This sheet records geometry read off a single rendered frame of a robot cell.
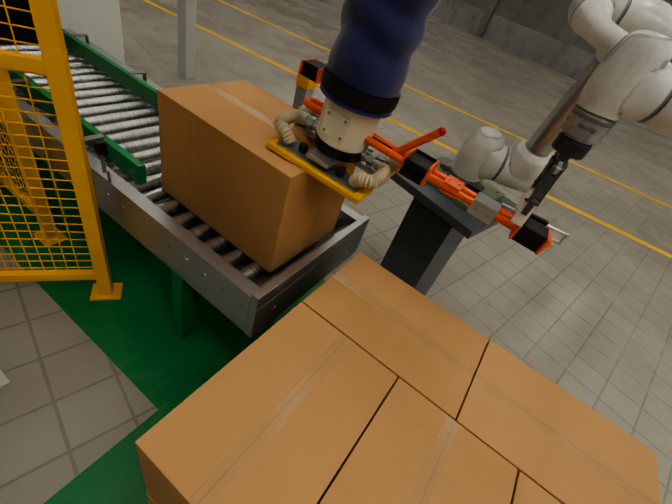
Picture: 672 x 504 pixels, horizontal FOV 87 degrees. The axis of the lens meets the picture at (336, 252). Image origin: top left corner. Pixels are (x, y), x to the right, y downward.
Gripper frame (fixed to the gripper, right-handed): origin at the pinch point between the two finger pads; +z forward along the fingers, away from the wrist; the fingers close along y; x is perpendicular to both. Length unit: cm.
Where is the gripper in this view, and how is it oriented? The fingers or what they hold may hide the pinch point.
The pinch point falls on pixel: (523, 209)
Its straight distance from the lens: 106.0
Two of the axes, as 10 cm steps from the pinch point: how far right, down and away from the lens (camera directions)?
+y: -5.1, 4.4, -7.4
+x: 8.2, 5.2, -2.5
